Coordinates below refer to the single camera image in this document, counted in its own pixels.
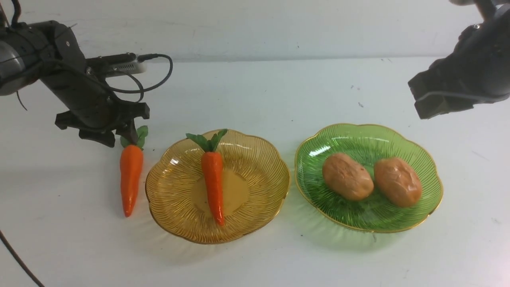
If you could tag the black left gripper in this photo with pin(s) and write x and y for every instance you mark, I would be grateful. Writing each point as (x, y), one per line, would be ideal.
(94, 109)

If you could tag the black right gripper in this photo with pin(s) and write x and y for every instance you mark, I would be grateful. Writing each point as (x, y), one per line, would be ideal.
(476, 71)

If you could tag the toy potato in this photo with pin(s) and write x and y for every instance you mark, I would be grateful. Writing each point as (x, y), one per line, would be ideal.
(398, 181)
(347, 177)

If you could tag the toy carrot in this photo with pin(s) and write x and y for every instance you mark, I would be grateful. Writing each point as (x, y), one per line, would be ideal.
(131, 165)
(212, 164)

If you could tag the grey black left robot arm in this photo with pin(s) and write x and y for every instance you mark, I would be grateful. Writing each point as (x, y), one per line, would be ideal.
(21, 60)

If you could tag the green ribbed plastic plate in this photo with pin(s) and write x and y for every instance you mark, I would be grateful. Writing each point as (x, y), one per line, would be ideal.
(365, 144)

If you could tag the amber ribbed plastic plate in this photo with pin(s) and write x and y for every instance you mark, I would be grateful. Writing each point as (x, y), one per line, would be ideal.
(256, 182)

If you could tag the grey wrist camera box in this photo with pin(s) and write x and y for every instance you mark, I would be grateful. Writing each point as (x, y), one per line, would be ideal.
(116, 65)

